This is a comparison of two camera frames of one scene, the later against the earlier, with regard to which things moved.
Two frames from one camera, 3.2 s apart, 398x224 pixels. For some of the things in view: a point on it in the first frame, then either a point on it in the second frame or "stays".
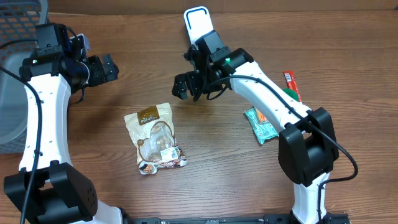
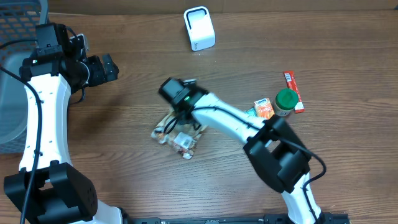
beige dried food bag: (153, 131) -> (182, 137)
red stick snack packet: (292, 83) stays
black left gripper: (99, 75) stays
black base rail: (326, 218) stays
